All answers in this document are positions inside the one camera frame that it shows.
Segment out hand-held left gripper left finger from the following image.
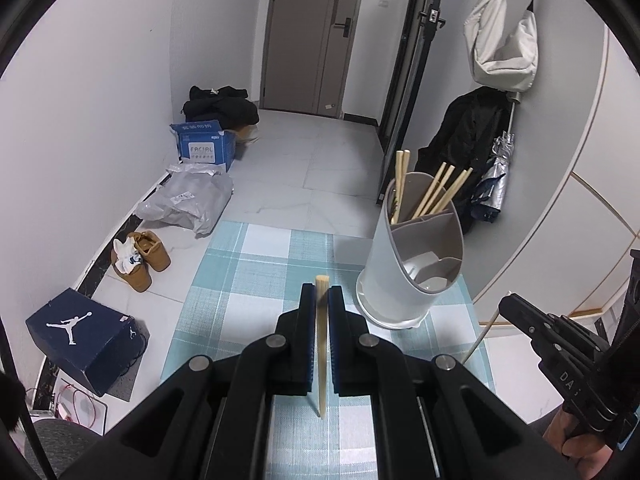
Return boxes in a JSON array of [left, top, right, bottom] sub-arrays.
[[107, 282, 317, 480]]

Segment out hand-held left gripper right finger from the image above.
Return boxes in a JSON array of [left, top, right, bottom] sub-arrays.
[[327, 285, 538, 480]]

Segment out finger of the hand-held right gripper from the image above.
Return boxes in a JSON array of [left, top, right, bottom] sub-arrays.
[[498, 291, 562, 350]]

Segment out white utensil holder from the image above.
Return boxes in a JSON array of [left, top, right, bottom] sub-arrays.
[[356, 171, 466, 331]]

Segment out white shoulder bag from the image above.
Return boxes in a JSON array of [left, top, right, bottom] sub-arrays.
[[463, 0, 540, 92]]

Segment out person's right hand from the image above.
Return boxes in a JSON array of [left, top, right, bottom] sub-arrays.
[[542, 407, 616, 480]]

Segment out blue checked tablecloth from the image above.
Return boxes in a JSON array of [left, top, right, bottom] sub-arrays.
[[160, 220, 496, 480]]

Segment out silver folding umbrella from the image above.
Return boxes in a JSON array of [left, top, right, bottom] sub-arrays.
[[472, 90, 523, 223]]

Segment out grey plastic bag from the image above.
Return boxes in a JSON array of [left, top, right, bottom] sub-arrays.
[[135, 164, 235, 238]]

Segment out black jacket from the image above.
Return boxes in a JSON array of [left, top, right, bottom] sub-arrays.
[[415, 87, 513, 233]]

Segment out white socks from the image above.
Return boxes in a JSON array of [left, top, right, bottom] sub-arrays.
[[112, 237, 143, 273]]

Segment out blue cardboard box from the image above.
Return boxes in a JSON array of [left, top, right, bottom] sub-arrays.
[[170, 120, 237, 172]]

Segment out navy shoe box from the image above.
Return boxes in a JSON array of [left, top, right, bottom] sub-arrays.
[[25, 287, 136, 397]]

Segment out black clothes heap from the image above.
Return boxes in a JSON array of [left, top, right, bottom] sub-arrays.
[[182, 86, 260, 126]]

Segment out white power strip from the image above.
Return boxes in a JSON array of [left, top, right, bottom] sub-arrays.
[[30, 407, 71, 424]]

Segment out grey chair seat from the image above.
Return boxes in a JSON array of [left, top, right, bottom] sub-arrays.
[[22, 417, 108, 480]]

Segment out black stand pole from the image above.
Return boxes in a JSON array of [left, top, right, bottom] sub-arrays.
[[0, 320, 56, 480]]

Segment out grey door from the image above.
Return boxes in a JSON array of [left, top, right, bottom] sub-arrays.
[[260, 0, 373, 118]]

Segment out dark fuzzy object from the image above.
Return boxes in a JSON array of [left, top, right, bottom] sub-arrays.
[[0, 370, 26, 433]]

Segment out red cable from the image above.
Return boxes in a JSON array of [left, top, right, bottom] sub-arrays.
[[57, 382, 108, 431]]

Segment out black sliding door frame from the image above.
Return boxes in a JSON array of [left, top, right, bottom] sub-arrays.
[[375, 0, 446, 206]]

